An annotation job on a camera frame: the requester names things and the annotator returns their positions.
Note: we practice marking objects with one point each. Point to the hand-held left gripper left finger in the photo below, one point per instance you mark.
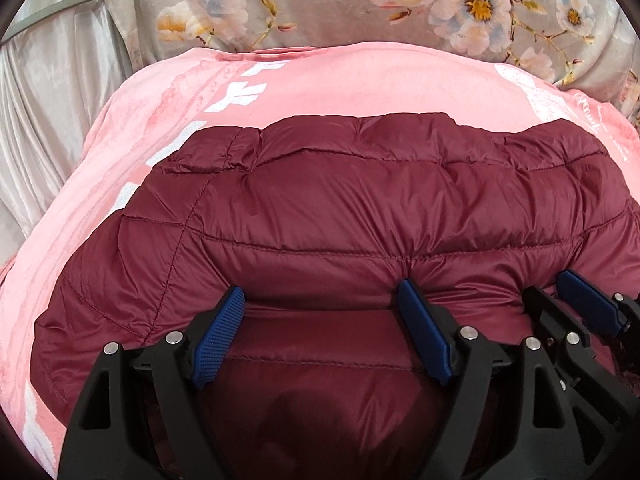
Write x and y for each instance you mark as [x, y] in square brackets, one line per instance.
[217, 340]

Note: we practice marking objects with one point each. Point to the grey floral cloth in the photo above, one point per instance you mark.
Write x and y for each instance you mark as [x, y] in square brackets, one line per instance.
[325, 10]

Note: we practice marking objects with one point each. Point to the pink printed fleece blanket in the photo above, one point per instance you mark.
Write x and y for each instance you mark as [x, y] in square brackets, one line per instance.
[350, 85]

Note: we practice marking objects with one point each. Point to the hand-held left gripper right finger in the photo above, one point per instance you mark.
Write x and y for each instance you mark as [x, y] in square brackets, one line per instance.
[425, 332]

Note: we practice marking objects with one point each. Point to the silver satin curtain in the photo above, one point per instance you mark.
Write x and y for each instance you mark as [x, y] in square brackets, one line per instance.
[50, 110]

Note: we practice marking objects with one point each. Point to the maroon quilted puffer jacket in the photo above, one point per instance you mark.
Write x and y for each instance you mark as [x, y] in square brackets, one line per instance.
[325, 220]

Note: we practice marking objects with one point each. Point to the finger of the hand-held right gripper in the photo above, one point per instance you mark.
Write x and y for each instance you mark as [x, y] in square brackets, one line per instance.
[575, 355]
[585, 300]

